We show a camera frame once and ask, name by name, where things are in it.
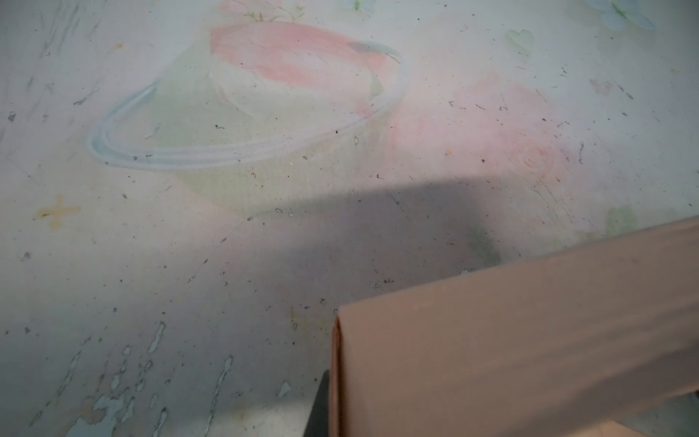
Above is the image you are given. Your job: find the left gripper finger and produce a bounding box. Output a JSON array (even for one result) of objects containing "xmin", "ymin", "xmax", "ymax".
[{"xmin": 303, "ymin": 371, "xmax": 329, "ymax": 437}]

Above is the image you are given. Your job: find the pink paper box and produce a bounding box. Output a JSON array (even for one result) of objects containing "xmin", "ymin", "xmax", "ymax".
[{"xmin": 329, "ymin": 218, "xmax": 698, "ymax": 436}]

